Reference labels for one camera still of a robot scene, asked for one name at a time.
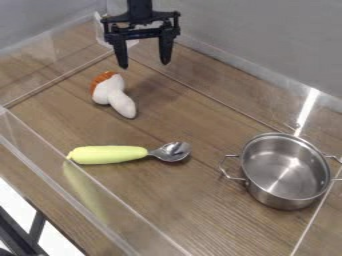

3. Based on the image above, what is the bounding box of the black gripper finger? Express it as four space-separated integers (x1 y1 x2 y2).
114 39 129 69
159 32 174 65

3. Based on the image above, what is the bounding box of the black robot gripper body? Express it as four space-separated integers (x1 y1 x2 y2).
101 0 181 44

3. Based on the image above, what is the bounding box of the white orange plush mushroom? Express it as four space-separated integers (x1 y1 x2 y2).
90 71 137 119

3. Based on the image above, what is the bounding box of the silver metal pot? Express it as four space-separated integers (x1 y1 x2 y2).
218 132 342 211

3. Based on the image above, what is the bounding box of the black metal table leg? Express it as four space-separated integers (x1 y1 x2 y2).
0 206 50 256

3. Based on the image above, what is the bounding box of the clear acrylic corner bracket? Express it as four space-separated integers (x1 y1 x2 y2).
93 11 141 51

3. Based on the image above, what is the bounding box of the yellow handled metal spoon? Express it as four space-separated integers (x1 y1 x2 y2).
67 142 191 165

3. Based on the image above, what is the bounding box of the clear acrylic enclosure wall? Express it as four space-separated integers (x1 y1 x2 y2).
0 20 342 256

